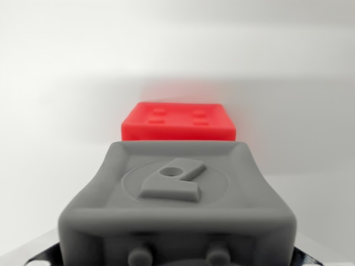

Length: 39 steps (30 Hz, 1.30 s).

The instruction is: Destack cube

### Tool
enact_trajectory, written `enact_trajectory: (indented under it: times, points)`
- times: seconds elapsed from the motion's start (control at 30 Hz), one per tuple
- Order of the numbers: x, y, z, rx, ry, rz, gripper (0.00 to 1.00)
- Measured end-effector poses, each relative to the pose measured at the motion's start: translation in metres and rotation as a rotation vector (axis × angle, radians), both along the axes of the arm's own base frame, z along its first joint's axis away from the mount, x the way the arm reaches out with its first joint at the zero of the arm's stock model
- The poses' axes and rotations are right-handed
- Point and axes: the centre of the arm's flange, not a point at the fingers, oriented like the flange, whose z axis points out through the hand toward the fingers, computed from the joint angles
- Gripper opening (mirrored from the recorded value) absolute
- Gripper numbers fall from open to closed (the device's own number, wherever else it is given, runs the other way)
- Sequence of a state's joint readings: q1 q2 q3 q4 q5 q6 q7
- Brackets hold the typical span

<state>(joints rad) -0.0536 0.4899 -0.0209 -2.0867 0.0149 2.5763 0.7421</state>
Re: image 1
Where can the red studded cube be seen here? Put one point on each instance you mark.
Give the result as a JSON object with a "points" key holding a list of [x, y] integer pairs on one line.
{"points": [[177, 123]]}

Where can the black-tipped silver gripper right finger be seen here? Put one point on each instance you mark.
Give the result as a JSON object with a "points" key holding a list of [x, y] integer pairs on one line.
{"points": [[308, 257]]}

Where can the grey studded cube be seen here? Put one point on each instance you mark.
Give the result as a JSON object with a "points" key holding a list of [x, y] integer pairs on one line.
{"points": [[177, 205]]}

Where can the black-tipped silver gripper left finger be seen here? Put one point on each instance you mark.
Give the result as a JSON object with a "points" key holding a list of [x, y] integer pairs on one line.
{"points": [[41, 256]]}

